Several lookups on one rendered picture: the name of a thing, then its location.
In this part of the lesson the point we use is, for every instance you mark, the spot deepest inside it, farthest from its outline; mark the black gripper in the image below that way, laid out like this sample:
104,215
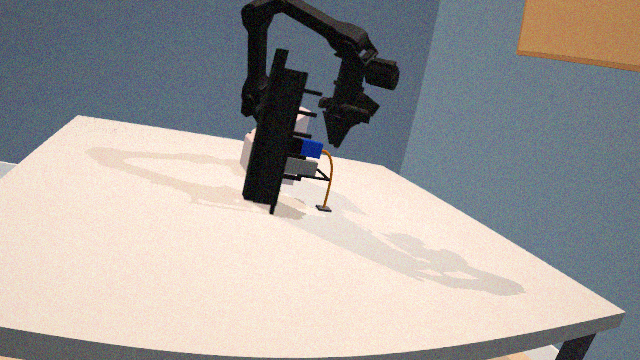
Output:
341,113

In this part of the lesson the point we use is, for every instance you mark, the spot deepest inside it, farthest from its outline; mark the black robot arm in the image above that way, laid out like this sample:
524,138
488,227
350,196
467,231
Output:
347,39

